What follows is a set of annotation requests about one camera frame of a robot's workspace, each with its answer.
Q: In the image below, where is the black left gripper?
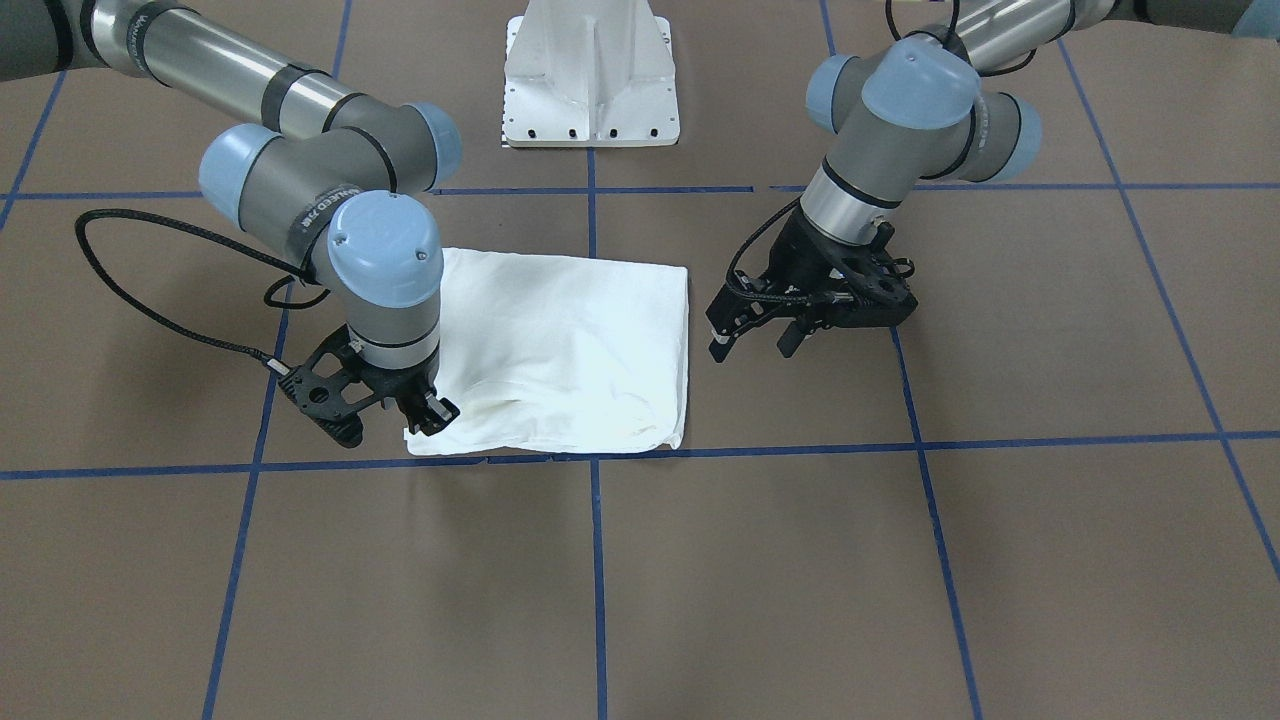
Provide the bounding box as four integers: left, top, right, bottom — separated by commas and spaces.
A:
707, 210, 918, 363

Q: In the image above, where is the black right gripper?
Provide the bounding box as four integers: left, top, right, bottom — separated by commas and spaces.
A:
346, 342, 461, 436

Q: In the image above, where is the white long-sleeve printed shirt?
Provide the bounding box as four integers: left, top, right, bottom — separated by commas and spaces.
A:
404, 249, 690, 456

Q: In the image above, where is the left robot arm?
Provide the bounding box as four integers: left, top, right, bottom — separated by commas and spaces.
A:
707, 1, 1277, 361

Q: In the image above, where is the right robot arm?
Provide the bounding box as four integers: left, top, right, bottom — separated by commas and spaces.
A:
3, 1, 461, 448

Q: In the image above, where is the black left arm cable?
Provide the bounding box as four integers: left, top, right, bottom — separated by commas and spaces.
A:
724, 195, 906, 306

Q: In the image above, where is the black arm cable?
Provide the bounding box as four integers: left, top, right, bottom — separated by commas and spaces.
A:
76, 208, 332, 375
724, 195, 906, 306

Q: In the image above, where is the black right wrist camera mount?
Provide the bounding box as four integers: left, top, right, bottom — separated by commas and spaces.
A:
276, 325, 376, 448

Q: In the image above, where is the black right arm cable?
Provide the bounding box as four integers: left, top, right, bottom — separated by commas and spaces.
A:
76, 208, 332, 375

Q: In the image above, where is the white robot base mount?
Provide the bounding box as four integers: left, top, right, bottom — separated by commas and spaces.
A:
500, 1, 681, 149

